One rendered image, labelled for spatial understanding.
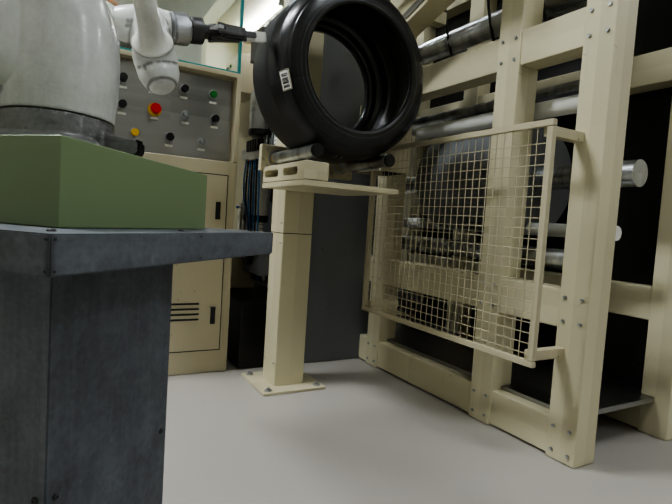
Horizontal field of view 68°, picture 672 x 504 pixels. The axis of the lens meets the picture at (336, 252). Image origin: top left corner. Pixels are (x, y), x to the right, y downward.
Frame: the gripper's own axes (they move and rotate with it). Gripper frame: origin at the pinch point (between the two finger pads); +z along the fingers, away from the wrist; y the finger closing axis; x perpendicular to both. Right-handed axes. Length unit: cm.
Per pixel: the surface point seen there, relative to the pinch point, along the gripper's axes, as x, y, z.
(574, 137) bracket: 38, -60, 72
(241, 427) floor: 123, -4, -16
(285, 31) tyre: 0.4, -9.0, 6.4
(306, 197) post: 51, 26, 27
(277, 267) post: 78, 29, 14
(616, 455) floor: 137, -66, 85
